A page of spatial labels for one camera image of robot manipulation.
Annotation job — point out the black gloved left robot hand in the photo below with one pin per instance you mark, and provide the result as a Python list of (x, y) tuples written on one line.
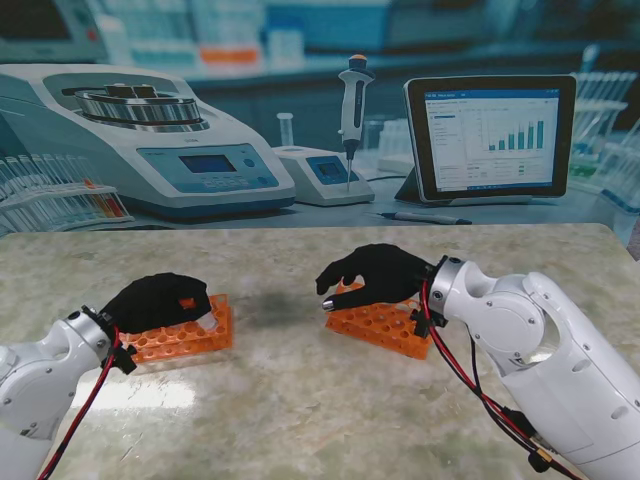
[(150, 305)]

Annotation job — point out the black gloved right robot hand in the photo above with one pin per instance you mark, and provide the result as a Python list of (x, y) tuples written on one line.
[(385, 285)]

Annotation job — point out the orange tube cap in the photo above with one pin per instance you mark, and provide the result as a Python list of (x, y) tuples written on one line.
[(187, 302)]

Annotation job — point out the clear plastic test tube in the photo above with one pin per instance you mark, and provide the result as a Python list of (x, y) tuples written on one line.
[(209, 320)]

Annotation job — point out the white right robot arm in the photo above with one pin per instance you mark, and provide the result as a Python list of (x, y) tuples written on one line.
[(540, 350)]

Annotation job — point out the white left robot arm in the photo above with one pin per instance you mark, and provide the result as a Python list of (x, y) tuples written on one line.
[(45, 385)]

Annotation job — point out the empty orange test tube rack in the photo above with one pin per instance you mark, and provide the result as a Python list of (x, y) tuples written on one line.
[(200, 335)]

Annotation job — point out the printed laboratory backdrop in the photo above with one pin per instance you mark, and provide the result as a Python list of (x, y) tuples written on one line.
[(300, 100)]

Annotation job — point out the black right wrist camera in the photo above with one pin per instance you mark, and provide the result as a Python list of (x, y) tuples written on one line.
[(425, 322)]

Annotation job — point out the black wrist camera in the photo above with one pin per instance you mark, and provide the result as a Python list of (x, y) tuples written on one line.
[(125, 357), (425, 322)]

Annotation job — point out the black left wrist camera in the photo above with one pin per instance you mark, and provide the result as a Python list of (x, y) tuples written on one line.
[(125, 357)]

